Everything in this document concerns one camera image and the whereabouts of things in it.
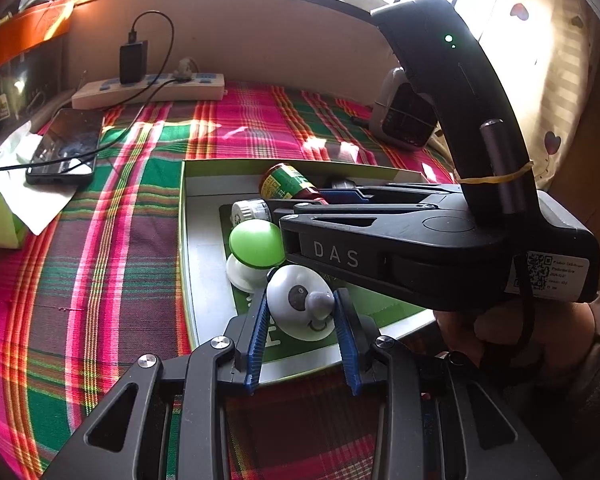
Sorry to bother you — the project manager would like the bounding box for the white tissue sheet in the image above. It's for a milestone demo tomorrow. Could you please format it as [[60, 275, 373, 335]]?
[[0, 121, 77, 236]]

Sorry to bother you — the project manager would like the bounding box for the beige power strip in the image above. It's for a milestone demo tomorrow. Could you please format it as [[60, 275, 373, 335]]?
[[71, 72, 227, 110]]

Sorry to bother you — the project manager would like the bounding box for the heart print curtain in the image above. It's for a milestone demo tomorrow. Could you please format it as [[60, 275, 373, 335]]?
[[460, 0, 600, 192]]

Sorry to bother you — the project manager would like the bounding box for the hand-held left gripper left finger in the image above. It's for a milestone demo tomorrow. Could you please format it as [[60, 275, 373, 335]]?
[[42, 284, 272, 480]]

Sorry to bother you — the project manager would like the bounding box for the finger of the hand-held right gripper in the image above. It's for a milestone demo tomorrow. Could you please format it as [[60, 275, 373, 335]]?
[[272, 197, 452, 234], [319, 181, 465, 206]]

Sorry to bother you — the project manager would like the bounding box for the small grey heater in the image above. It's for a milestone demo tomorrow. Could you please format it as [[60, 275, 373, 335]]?
[[368, 67, 439, 150]]

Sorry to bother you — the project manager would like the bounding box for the clear picture storage box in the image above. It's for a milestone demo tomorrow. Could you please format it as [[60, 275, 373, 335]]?
[[0, 42, 66, 148]]

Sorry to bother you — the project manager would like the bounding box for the black charger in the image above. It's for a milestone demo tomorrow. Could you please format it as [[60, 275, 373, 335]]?
[[118, 42, 149, 86]]

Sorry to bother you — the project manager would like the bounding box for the green and white knob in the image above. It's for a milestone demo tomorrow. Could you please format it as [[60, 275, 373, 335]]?
[[224, 219, 287, 291]]

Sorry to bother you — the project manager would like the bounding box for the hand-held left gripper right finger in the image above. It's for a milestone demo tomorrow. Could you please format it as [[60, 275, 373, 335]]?
[[332, 287, 563, 480]]

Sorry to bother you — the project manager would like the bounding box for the plaid blanket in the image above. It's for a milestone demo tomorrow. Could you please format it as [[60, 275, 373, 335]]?
[[0, 80, 461, 480]]

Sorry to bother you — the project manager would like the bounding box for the green cardboard box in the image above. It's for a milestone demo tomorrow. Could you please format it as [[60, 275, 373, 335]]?
[[178, 159, 457, 377]]

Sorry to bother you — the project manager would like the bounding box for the person's right hand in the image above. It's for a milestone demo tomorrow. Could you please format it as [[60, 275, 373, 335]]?
[[434, 301, 600, 367]]

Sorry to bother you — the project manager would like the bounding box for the orange storage box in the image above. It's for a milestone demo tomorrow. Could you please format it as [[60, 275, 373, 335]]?
[[0, 0, 77, 75]]

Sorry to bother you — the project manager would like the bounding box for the black charging cable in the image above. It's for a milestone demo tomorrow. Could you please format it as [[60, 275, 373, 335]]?
[[0, 10, 201, 172]]

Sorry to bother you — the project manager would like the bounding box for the white panda toy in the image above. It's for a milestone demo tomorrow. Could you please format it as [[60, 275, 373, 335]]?
[[265, 265, 337, 344]]

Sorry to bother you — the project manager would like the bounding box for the grey plug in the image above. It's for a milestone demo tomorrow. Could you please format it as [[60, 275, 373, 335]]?
[[174, 59, 202, 82]]

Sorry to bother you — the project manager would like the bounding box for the black smartphone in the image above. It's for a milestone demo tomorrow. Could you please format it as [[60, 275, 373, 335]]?
[[25, 108, 105, 186]]

